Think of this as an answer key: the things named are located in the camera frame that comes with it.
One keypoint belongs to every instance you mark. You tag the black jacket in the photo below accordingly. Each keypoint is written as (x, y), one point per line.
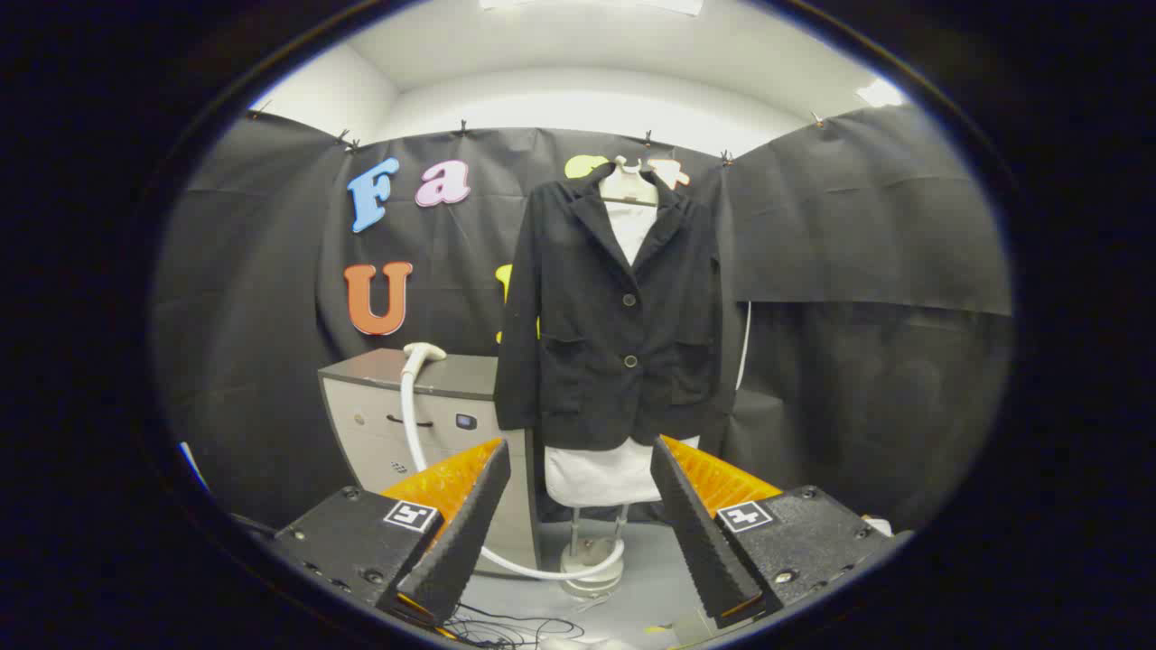
(578, 343)

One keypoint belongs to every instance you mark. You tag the white plastic hanger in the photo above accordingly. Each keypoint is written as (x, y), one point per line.
(628, 185)

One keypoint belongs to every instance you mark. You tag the grey drawer cabinet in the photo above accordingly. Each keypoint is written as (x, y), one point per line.
(370, 424)

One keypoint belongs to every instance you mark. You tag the garment steamer base with poles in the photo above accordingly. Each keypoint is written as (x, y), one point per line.
(591, 555)

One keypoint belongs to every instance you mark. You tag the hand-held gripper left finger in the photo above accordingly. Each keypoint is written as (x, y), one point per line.
(465, 542)

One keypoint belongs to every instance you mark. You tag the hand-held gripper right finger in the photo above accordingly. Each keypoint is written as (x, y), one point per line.
(700, 542)

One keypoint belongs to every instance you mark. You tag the black backdrop cloth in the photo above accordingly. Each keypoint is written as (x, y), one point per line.
(858, 226)

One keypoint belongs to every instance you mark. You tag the ceiling light panel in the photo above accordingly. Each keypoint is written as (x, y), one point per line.
(880, 92)

